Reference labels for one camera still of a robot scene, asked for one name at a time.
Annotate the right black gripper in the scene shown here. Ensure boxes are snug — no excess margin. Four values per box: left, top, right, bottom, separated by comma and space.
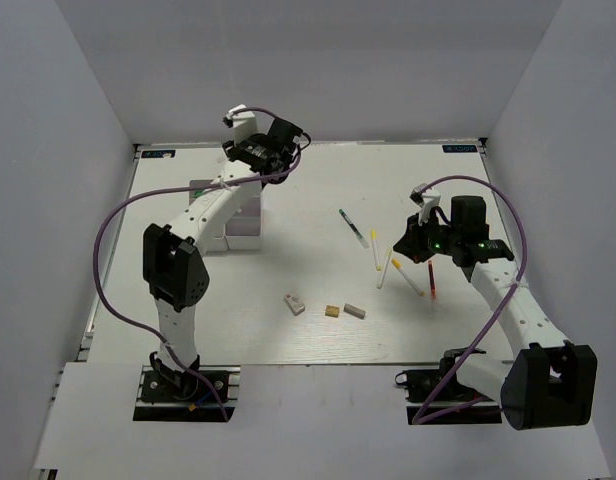
395, 209, 462, 263

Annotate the white yellow marker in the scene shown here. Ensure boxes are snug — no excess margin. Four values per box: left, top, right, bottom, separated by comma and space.
376, 247, 392, 289
391, 257, 425, 297
370, 228, 382, 271

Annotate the red gel pen refill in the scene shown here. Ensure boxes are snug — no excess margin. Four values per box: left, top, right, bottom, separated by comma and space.
427, 260, 437, 301

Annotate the green gel pen refill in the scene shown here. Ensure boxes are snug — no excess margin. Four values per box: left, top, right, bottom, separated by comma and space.
339, 209, 369, 249

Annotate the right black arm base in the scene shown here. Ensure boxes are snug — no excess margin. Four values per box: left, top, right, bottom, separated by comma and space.
394, 367, 502, 426

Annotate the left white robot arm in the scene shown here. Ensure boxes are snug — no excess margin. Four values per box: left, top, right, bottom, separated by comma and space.
143, 105, 311, 399

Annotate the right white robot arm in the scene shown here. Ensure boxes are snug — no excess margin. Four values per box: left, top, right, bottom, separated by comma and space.
394, 193, 598, 430

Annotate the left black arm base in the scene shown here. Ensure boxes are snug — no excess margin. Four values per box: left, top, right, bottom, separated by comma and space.
133, 366, 241, 423

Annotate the white right compartment container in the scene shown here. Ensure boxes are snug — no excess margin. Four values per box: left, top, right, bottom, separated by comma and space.
224, 193, 263, 251

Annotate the white compartment container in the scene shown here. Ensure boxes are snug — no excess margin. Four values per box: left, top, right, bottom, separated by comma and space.
224, 193, 263, 251
186, 179, 231, 253

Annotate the grey eraser block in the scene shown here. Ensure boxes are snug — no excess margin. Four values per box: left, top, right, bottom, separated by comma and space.
343, 303, 366, 319

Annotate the right blue table label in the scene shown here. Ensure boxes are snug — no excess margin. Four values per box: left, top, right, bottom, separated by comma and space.
442, 144, 478, 154

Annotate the blue table label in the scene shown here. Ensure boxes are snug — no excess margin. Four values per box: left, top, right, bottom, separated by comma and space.
442, 144, 478, 154
141, 149, 176, 159

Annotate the white left compartment container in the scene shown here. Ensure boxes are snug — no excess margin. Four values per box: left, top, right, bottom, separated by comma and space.
186, 179, 231, 253

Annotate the left blue table label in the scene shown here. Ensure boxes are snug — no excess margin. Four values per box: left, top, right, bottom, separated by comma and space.
141, 149, 176, 159

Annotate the tan eraser block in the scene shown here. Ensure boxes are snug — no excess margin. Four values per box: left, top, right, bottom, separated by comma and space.
325, 305, 340, 318

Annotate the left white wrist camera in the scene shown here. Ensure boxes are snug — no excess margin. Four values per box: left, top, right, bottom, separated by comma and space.
222, 104, 258, 145

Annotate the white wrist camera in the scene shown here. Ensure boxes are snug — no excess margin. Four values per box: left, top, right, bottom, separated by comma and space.
222, 104, 258, 145
409, 184, 441, 226

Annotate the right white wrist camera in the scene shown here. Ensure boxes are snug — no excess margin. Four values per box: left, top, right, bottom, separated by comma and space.
409, 184, 441, 226

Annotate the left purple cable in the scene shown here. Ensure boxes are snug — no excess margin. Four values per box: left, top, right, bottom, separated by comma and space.
93, 105, 312, 420

